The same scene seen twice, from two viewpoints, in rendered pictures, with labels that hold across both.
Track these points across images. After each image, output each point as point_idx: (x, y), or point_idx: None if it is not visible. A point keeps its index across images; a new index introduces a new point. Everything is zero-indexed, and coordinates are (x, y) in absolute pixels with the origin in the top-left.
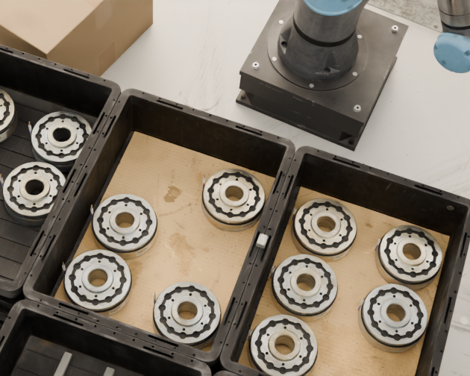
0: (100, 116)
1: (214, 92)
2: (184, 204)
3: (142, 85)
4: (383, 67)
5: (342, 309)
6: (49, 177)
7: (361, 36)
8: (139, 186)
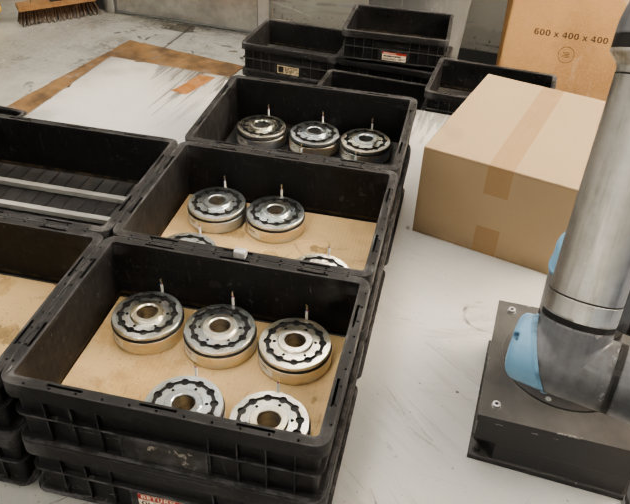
0: (359, 161)
1: (493, 326)
2: None
3: (475, 276)
4: (577, 431)
5: (200, 376)
6: None
7: None
8: (323, 230)
